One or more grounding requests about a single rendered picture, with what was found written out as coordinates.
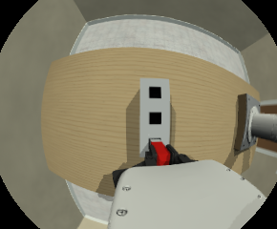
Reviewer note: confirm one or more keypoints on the red and grey pin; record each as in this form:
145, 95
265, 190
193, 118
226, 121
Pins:
163, 157

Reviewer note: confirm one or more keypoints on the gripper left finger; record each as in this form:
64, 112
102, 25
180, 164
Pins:
149, 160

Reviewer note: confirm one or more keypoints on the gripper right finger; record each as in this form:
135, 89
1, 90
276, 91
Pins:
176, 158

